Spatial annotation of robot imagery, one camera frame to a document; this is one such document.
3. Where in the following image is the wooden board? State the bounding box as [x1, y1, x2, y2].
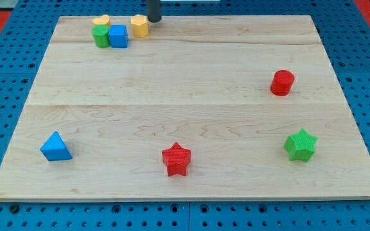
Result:
[0, 15, 370, 202]

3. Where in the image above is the red star block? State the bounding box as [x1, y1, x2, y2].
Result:
[162, 142, 191, 176]

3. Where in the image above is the yellow pentagon block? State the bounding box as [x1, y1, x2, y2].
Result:
[130, 14, 149, 38]

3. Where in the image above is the red cylinder block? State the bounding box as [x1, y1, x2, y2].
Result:
[270, 70, 295, 96]

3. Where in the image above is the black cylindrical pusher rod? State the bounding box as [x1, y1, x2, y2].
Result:
[146, 0, 162, 23]

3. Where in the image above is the blue cube block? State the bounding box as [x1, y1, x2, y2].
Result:
[109, 25, 128, 48]

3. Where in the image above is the green cylinder block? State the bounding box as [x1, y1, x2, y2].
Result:
[91, 25, 110, 48]

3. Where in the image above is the green star block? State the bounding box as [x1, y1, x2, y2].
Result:
[283, 128, 318, 162]

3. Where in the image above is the yellow heart block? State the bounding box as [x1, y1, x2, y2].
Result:
[92, 14, 111, 27]

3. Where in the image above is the blue triangle block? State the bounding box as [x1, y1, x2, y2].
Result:
[40, 132, 73, 161]

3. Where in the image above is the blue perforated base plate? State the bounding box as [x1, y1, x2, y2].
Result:
[0, 1, 370, 230]

